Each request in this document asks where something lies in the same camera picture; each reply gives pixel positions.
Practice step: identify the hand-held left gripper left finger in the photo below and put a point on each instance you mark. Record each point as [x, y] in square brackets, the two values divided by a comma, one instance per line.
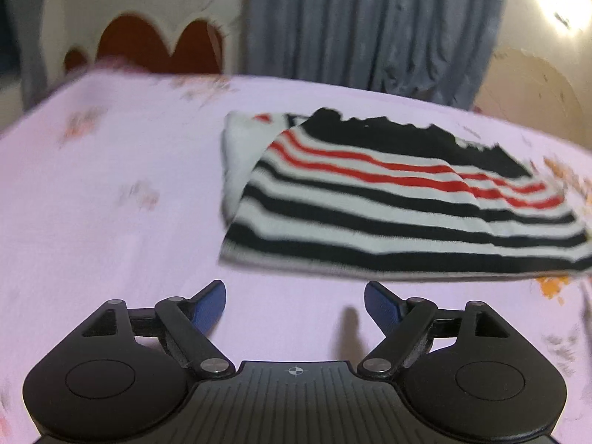
[210, 306]

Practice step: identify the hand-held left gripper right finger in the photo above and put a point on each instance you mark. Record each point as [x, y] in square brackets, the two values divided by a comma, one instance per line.
[381, 304]

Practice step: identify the striped knit sweater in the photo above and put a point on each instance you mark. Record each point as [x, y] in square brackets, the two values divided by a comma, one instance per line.
[370, 203]

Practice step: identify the cream arched headboard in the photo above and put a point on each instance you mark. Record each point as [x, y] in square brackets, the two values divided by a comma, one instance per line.
[522, 88]

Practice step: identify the wide blue curtain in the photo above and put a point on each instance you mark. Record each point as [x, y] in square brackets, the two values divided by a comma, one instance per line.
[370, 32]

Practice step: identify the red scalloped headboard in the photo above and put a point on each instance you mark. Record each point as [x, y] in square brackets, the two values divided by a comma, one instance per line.
[134, 41]

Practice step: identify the narrow blue curtain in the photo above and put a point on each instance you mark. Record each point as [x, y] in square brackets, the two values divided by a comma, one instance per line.
[32, 55]

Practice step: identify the wall lamp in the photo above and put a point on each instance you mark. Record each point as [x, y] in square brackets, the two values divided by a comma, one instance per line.
[562, 19]

